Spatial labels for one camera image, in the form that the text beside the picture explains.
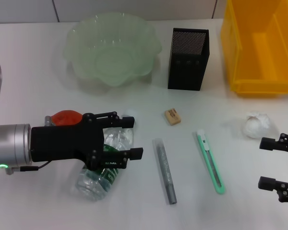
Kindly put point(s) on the grey pen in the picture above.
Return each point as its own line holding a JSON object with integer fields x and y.
{"x": 164, "y": 170}

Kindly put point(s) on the yellow plastic bin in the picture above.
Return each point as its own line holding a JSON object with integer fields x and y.
{"x": 254, "y": 60}

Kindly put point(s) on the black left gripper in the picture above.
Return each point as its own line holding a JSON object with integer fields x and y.
{"x": 62, "y": 141}

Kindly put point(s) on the red-orange fruit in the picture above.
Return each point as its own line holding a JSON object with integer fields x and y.
{"x": 67, "y": 117}

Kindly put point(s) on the tan eraser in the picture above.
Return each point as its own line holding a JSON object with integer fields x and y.
{"x": 173, "y": 116}

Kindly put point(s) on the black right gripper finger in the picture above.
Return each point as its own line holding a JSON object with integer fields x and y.
{"x": 278, "y": 143}
{"x": 285, "y": 191}

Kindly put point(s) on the green glass fruit plate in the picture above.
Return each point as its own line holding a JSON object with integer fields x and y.
{"x": 110, "y": 57}

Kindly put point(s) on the black mesh pen holder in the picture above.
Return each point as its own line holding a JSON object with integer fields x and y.
{"x": 184, "y": 72}

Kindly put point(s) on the green utility knife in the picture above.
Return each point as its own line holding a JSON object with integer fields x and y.
{"x": 210, "y": 160}

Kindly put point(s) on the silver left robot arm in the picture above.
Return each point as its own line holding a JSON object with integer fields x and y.
{"x": 9, "y": 146}

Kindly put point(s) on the white paper ball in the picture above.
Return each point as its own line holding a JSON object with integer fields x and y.
{"x": 254, "y": 124}

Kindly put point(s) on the clear green-label water bottle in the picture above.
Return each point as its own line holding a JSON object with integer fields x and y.
{"x": 93, "y": 182}

